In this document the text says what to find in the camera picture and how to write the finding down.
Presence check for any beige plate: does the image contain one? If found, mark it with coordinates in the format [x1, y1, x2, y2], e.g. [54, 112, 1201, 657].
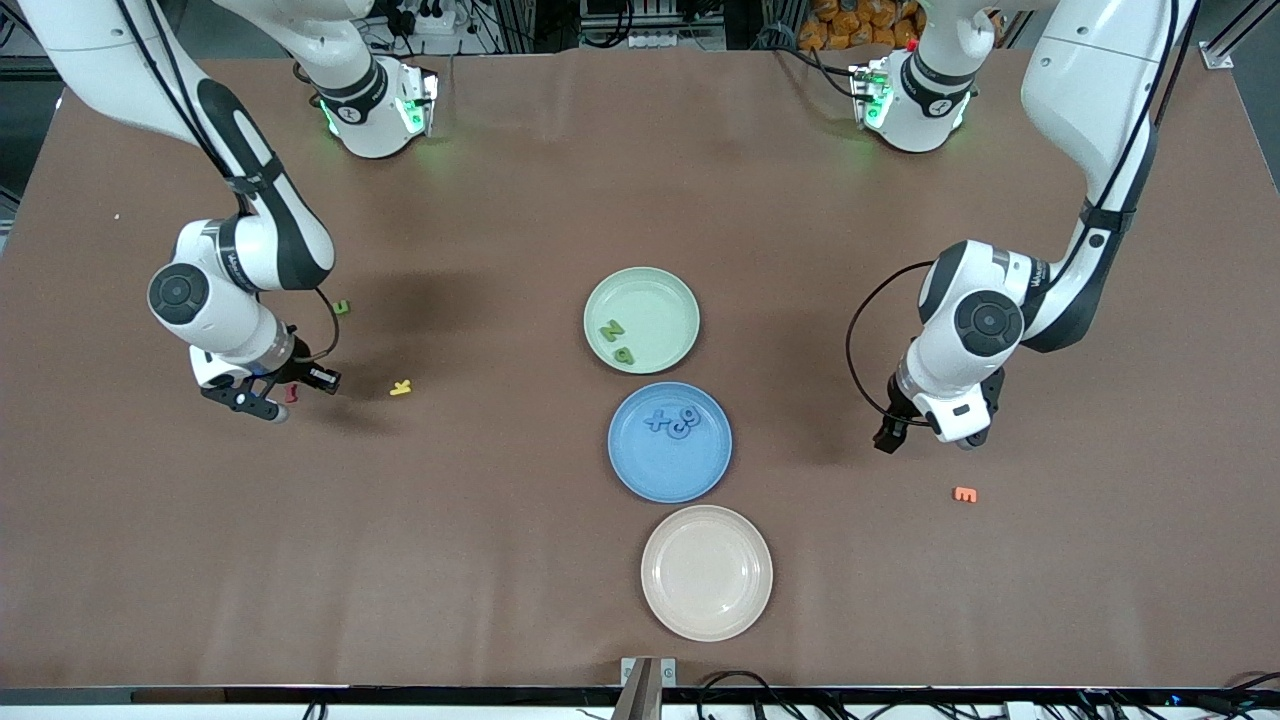
[641, 504, 775, 643]

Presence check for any blue plate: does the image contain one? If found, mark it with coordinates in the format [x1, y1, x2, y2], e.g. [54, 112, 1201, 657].
[608, 381, 734, 504]

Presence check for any brown table cover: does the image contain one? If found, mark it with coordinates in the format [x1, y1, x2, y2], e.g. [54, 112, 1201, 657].
[0, 45, 1280, 691]

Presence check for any green plate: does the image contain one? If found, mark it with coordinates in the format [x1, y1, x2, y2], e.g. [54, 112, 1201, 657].
[584, 266, 701, 376]

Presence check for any orange mesh bag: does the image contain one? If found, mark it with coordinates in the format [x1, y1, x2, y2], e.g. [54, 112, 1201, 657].
[798, 0, 923, 51]

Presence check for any long white power strip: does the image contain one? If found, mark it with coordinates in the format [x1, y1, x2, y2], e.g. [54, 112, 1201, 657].
[628, 28, 726, 51]

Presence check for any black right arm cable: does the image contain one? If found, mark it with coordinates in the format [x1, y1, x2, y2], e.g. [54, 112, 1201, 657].
[115, 0, 341, 363]

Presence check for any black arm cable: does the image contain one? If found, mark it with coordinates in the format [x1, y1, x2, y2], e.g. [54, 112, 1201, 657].
[846, 0, 1186, 419]
[115, 0, 341, 363]

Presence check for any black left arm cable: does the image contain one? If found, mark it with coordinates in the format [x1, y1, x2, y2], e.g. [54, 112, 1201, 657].
[846, 0, 1186, 419]

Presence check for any grey metal bracket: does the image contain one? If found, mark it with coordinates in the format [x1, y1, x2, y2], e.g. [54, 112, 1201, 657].
[620, 655, 678, 691]

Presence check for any brown vertical post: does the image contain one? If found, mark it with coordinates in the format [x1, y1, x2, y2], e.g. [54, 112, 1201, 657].
[612, 657, 663, 720]

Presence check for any aluminium frame profile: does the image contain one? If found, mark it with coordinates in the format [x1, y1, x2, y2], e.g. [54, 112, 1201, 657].
[1203, 0, 1280, 71]

